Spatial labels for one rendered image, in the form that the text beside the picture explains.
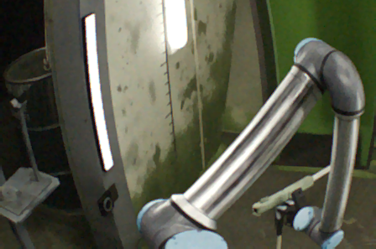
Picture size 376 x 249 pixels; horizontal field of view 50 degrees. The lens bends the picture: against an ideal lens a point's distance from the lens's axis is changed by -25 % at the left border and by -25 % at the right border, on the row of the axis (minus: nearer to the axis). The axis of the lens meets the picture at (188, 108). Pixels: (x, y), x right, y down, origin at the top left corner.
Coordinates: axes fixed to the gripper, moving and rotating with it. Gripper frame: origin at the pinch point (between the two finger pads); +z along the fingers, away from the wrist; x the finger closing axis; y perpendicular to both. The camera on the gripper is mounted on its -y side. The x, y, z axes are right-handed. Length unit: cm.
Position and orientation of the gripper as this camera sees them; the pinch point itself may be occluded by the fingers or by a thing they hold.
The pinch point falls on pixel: (278, 203)
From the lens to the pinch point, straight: 186.9
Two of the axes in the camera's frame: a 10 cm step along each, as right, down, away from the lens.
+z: -5.1, -1.0, 8.5
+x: 8.4, -2.5, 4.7
